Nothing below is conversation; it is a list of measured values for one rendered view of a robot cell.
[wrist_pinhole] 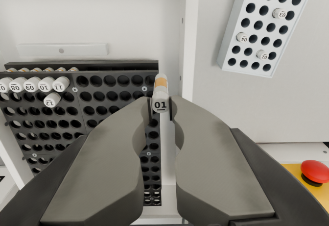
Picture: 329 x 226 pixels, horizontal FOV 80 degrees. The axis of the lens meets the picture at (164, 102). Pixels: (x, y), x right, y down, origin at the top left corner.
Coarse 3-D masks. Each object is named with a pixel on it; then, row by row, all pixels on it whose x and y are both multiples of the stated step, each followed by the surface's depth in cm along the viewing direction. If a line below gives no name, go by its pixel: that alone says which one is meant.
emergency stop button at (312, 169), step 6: (306, 162) 31; (312, 162) 31; (318, 162) 31; (306, 168) 31; (312, 168) 30; (318, 168) 30; (324, 168) 30; (306, 174) 30; (312, 174) 30; (318, 174) 29; (324, 174) 29; (312, 180) 30; (318, 180) 29; (324, 180) 29
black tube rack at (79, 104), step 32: (32, 64) 23; (64, 64) 23; (96, 64) 23; (128, 64) 23; (0, 96) 22; (32, 96) 25; (64, 96) 22; (96, 96) 25; (128, 96) 25; (32, 128) 23; (64, 128) 24; (32, 160) 27; (160, 160) 27; (160, 192) 29
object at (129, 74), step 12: (0, 72) 20; (12, 72) 20; (24, 72) 20; (36, 72) 20; (48, 72) 20; (60, 72) 20; (72, 72) 20; (84, 72) 20; (96, 72) 20; (108, 72) 20; (120, 72) 20; (132, 72) 20; (144, 72) 20; (156, 72) 20; (72, 84) 21; (84, 84) 21; (96, 84) 21; (108, 84) 21; (120, 84) 21; (132, 84) 21; (144, 84) 21
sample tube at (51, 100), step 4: (52, 92) 21; (48, 96) 20; (52, 96) 20; (56, 96) 21; (60, 96) 21; (44, 100) 20; (48, 100) 20; (52, 100) 20; (56, 100) 21; (48, 104) 20; (52, 104) 20; (56, 104) 21
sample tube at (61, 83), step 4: (72, 68) 22; (76, 68) 23; (64, 76) 20; (56, 80) 19; (60, 80) 19; (64, 80) 20; (68, 80) 20; (52, 84) 19; (56, 84) 19; (60, 84) 19; (64, 84) 19; (68, 84) 20; (56, 88) 20; (60, 88) 20; (64, 88) 20
